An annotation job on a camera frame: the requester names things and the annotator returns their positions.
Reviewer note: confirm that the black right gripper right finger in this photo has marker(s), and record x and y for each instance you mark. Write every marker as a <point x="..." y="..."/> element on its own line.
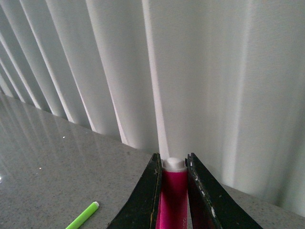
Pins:
<point x="211" y="206"/>

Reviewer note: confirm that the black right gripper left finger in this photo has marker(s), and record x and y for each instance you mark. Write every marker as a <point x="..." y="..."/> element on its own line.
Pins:
<point x="142" y="207"/>

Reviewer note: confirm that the pink pen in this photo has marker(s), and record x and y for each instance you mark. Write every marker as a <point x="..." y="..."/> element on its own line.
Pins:
<point x="173" y="203"/>

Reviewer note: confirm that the green pen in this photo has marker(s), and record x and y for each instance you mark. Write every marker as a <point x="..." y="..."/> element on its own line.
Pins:
<point x="84" y="216"/>

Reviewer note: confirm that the white curtain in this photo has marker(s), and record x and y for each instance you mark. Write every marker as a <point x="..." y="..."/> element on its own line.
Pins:
<point x="224" y="79"/>

